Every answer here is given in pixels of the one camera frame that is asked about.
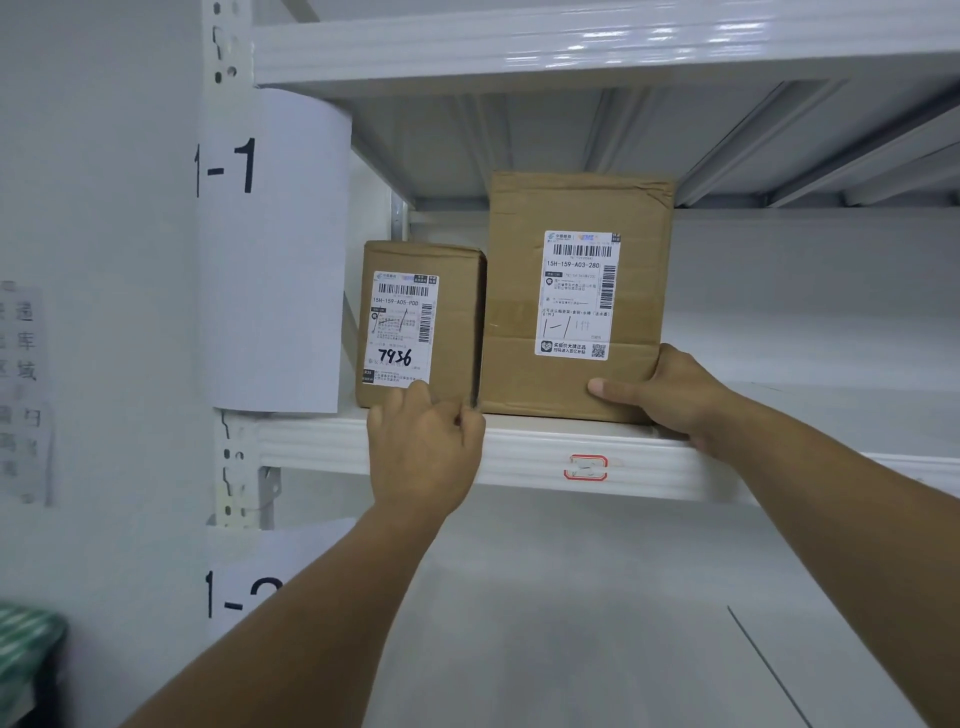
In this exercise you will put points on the person's left hand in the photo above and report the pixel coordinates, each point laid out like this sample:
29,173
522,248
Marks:
424,457

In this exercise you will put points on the person's right hand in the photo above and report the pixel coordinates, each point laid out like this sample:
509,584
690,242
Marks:
675,394

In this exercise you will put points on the white metal shelf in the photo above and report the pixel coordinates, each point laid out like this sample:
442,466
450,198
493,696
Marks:
675,457

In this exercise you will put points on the brown parcel marked 7936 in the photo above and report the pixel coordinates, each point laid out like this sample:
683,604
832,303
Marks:
457,322

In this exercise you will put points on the tall brown parcel white label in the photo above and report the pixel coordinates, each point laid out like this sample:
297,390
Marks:
510,300

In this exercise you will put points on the person's left forearm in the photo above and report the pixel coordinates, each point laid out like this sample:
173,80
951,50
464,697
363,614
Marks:
300,630

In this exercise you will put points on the person's right forearm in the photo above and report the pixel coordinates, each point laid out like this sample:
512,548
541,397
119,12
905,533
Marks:
847,540

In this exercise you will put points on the white paper shelf label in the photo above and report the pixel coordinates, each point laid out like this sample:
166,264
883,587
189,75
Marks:
255,555
277,300

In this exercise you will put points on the green checked tablecloth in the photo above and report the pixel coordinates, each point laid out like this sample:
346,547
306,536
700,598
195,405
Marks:
26,645

